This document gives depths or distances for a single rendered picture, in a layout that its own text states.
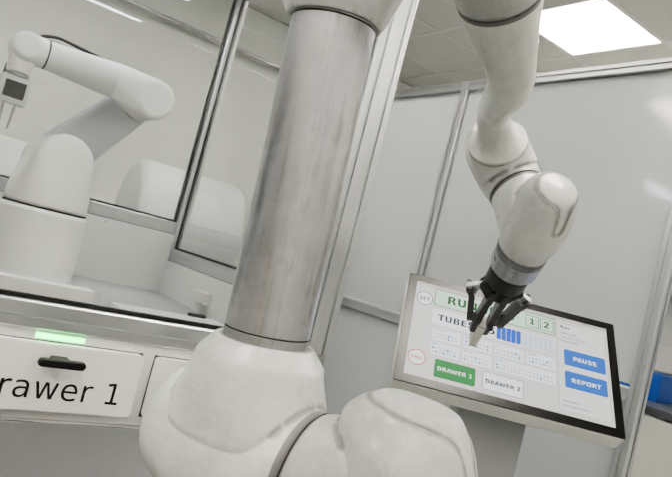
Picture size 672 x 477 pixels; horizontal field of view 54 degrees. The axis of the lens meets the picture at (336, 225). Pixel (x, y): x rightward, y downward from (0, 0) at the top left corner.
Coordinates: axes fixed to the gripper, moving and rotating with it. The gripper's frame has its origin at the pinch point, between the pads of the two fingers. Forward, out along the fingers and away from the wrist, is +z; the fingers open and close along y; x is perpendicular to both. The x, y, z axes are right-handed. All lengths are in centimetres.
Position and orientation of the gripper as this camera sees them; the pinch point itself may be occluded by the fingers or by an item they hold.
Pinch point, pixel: (477, 331)
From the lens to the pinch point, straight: 140.6
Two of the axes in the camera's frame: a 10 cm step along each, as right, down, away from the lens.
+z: -1.6, 6.8, 7.2
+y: -9.7, -2.5, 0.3
